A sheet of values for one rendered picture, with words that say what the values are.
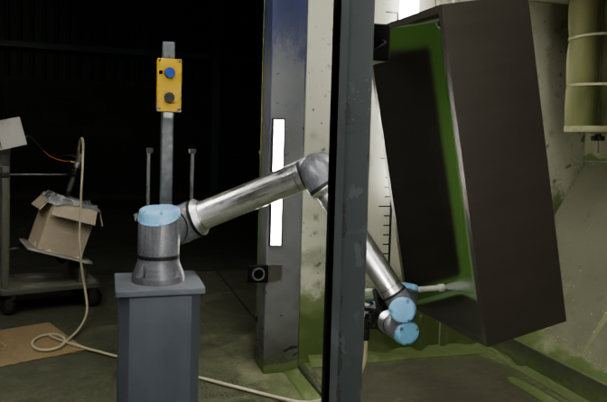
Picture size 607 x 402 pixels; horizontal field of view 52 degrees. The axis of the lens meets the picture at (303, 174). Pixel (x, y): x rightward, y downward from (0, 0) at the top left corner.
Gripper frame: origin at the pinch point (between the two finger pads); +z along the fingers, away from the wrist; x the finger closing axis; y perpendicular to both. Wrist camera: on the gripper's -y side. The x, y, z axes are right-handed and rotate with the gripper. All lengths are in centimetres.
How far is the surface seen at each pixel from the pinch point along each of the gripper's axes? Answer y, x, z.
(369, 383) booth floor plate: 48, 15, 26
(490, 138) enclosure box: -69, 23, -48
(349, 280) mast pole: -46, -65, -128
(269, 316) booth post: 23, -23, 61
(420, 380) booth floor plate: 49, 40, 22
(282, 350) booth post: 41, -17, 61
